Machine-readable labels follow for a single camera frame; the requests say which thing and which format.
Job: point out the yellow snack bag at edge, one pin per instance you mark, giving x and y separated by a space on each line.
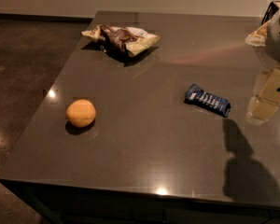
259 36

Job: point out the orange fruit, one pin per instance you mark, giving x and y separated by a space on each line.
81 113

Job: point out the crumpled brown chip bag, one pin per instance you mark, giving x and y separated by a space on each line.
126 41

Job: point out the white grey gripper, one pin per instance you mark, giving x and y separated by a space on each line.
278 39

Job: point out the blue rxbar blueberry wrapper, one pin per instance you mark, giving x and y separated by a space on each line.
195 95

